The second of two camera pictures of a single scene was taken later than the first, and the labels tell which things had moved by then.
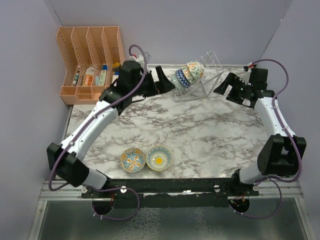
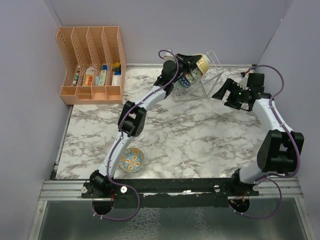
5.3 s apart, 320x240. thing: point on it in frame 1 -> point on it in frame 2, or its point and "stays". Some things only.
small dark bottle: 74,82 stays
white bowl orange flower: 196,69 stays
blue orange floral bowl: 132,160 stays
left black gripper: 163,85 -> 191,59
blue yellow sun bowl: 159,158 -> 203,64
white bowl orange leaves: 189,75 stays
